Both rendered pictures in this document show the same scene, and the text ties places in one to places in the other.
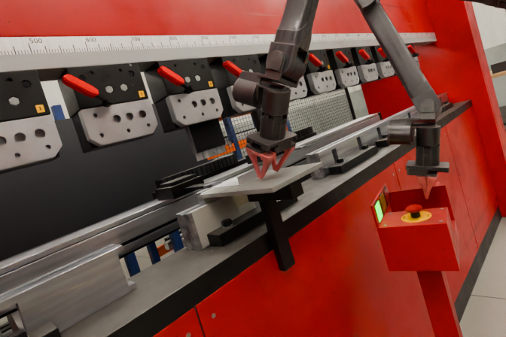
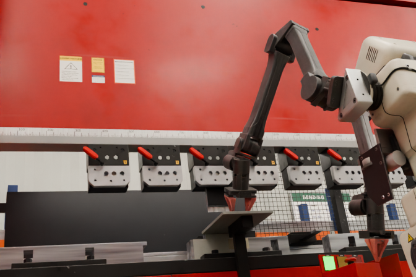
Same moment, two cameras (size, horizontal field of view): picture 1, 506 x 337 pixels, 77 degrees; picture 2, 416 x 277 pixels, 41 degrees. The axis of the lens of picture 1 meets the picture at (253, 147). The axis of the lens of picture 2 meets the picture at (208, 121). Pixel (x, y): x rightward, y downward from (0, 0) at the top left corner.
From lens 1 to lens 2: 1.39 m
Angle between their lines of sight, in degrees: 36
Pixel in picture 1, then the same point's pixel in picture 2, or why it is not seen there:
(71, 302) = (114, 258)
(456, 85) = not seen: outside the picture
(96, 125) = (148, 174)
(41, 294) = (103, 248)
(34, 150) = (117, 180)
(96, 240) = not seen: hidden behind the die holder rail
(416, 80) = not seen: hidden behind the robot
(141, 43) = (184, 135)
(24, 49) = (125, 135)
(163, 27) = (200, 126)
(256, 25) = (278, 126)
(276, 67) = (237, 145)
